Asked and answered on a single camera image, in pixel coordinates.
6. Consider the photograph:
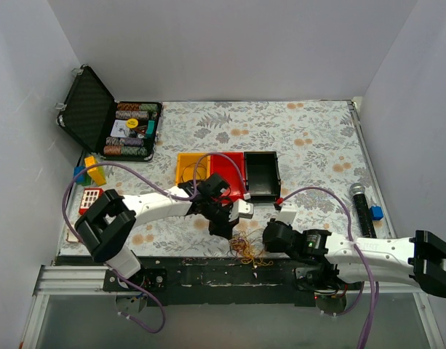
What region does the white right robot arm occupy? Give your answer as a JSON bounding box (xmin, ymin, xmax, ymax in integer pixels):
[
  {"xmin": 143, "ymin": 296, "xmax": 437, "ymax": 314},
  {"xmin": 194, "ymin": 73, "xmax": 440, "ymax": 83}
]
[{"xmin": 263, "ymin": 220, "xmax": 446, "ymax": 299}]

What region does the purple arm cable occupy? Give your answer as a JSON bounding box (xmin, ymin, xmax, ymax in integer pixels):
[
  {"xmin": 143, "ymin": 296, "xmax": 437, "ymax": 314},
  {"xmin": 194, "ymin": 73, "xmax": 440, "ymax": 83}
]
[
  {"xmin": 61, "ymin": 152, "xmax": 251, "ymax": 334},
  {"xmin": 279, "ymin": 186, "xmax": 379, "ymax": 349}
]

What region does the black microphone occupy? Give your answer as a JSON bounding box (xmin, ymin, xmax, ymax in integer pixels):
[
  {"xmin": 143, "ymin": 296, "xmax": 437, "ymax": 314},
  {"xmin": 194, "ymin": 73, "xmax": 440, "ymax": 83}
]
[{"xmin": 349, "ymin": 182, "xmax": 377, "ymax": 238}]

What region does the floral table mat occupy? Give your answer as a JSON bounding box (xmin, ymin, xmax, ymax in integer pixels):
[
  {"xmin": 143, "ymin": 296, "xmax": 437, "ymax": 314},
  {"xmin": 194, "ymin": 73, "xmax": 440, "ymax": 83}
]
[{"xmin": 104, "ymin": 100, "xmax": 385, "ymax": 257}]

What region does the red plastic bin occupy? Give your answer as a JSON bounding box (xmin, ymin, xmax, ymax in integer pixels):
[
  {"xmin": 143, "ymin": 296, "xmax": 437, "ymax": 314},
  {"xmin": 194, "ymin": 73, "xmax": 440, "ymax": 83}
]
[{"xmin": 210, "ymin": 152, "xmax": 246, "ymax": 201}]

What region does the yellow plastic bin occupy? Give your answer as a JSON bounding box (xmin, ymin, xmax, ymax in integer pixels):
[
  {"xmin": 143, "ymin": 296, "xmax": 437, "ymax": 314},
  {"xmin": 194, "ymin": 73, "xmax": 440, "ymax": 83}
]
[{"xmin": 175, "ymin": 153, "xmax": 211, "ymax": 184}]

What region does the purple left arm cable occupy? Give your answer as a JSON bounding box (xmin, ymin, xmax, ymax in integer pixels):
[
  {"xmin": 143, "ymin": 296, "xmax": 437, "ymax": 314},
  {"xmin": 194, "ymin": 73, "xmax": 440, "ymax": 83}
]
[{"xmin": 61, "ymin": 152, "xmax": 251, "ymax": 334}]

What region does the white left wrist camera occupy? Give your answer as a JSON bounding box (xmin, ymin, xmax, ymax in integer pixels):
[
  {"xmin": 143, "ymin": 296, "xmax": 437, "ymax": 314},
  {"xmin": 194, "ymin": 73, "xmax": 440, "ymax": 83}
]
[{"xmin": 230, "ymin": 199, "xmax": 254, "ymax": 221}]

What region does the red white toy block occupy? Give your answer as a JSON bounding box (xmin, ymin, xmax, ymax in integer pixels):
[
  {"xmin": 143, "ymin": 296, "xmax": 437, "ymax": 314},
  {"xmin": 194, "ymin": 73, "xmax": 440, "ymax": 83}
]
[{"xmin": 79, "ymin": 188, "xmax": 103, "ymax": 215}]

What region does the black plastic bin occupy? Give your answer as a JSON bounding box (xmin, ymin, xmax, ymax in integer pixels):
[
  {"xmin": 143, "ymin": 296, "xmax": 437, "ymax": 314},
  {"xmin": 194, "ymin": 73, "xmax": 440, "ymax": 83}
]
[{"xmin": 244, "ymin": 151, "xmax": 281, "ymax": 203}]

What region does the aluminium frame rail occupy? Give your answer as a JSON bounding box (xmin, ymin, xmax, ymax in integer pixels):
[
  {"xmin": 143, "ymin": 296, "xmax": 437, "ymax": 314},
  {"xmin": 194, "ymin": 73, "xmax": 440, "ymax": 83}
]
[{"xmin": 20, "ymin": 264, "xmax": 116, "ymax": 345}]

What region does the yellow toy brick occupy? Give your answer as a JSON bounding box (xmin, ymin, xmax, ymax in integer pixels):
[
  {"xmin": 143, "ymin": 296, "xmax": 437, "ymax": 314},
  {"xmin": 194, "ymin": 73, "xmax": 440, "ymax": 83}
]
[{"xmin": 84, "ymin": 156, "xmax": 107, "ymax": 186}]

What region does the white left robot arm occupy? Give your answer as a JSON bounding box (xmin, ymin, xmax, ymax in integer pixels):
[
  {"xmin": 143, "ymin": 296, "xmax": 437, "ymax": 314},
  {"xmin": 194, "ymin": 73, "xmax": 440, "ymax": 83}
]
[{"xmin": 74, "ymin": 174, "xmax": 253, "ymax": 291}]

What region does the yellow round chip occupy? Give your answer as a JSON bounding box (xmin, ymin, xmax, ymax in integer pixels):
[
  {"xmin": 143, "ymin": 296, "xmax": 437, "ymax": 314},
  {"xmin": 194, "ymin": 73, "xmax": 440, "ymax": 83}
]
[{"xmin": 126, "ymin": 118, "xmax": 139, "ymax": 129}]

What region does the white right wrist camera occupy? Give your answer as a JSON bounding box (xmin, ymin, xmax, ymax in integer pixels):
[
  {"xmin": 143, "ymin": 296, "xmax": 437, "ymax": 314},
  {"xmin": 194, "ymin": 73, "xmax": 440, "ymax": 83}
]
[{"xmin": 275, "ymin": 203, "xmax": 298, "ymax": 225}]

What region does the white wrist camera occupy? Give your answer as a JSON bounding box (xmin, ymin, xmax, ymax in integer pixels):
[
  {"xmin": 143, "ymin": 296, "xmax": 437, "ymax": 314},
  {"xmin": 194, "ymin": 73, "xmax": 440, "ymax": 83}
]
[
  {"xmin": 275, "ymin": 203, "xmax": 298, "ymax": 225},
  {"xmin": 230, "ymin": 199, "xmax": 254, "ymax": 221}
]

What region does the thin purple wire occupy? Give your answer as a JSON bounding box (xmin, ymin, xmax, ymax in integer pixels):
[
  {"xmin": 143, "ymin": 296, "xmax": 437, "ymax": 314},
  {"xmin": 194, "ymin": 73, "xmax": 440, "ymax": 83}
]
[{"xmin": 180, "ymin": 159, "xmax": 209, "ymax": 190}]

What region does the black poker chip case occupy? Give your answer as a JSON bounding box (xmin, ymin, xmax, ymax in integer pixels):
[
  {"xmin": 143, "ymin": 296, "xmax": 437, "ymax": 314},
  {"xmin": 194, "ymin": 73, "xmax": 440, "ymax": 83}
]
[{"xmin": 56, "ymin": 65, "xmax": 163, "ymax": 162}]

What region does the blue toy brick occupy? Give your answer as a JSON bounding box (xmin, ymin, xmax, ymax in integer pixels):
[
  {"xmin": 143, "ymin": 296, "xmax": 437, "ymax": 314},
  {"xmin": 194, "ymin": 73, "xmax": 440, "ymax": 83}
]
[{"xmin": 73, "ymin": 166, "xmax": 87, "ymax": 185}]

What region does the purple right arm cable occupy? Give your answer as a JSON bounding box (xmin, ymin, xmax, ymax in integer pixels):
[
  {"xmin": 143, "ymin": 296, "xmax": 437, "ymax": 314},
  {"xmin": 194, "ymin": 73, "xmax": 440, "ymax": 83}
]
[{"xmin": 279, "ymin": 186, "xmax": 379, "ymax": 349}]

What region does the blue toy block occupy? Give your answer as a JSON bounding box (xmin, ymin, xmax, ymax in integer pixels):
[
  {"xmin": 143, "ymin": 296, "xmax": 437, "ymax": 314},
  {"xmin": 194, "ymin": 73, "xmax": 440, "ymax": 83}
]
[{"xmin": 369, "ymin": 206, "xmax": 384, "ymax": 221}]

